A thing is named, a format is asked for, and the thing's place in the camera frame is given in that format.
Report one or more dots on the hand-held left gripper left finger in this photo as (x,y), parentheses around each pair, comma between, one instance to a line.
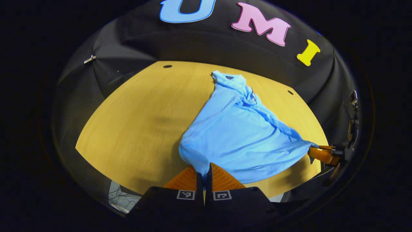
(199,187)

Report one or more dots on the silver cloth clip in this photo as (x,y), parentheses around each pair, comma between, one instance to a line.
(89,59)

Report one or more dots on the light blue T-shirt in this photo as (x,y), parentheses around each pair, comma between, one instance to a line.
(241,138)

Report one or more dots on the black backdrop cloth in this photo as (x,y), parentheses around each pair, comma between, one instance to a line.
(199,42)

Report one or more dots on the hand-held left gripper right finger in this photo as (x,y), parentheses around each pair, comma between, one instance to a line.
(208,183)

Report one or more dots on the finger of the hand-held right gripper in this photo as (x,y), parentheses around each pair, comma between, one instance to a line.
(322,156)
(325,147)

